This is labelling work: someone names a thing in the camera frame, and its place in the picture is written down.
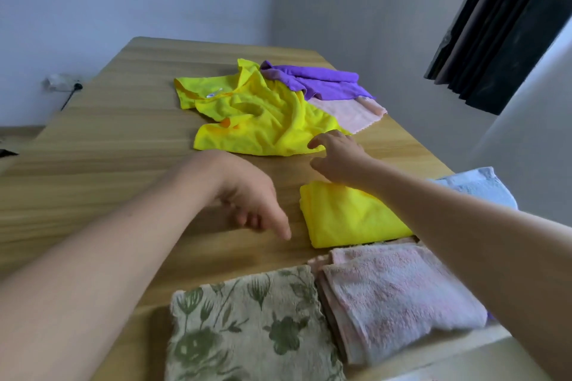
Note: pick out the folded pink towel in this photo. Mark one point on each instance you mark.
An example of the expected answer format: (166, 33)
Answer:
(393, 296)

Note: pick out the person's right forearm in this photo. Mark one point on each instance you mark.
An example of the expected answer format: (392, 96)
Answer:
(482, 242)

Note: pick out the crumpled yellow cloth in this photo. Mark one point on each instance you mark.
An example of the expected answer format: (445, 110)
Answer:
(259, 115)

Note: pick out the folded light blue towel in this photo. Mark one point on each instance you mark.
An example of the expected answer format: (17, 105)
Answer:
(485, 186)

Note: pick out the white wall socket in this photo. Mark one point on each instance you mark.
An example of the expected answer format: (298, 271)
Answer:
(60, 81)

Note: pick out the person's right hand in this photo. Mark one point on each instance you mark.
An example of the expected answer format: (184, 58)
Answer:
(342, 157)

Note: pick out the light pink cloth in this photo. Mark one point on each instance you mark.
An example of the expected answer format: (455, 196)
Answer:
(351, 110)

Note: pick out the folded yellow cloth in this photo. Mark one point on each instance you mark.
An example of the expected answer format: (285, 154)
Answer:
(344, 215)

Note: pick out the person's right thumb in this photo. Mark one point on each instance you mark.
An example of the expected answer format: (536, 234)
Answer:
(319, 165)

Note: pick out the person's left forearm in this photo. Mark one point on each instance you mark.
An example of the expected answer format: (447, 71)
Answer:
(94, 269)

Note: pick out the dark curtain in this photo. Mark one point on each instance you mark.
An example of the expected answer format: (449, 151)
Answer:
(500, 28)

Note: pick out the purple cloth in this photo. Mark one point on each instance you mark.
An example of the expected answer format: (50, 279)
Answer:
(319, 81)

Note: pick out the person's left hand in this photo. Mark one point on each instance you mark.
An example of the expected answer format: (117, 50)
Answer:
(243, 191)

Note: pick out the floral green beige towel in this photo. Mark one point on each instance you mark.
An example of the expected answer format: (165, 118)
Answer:
(254, 327)

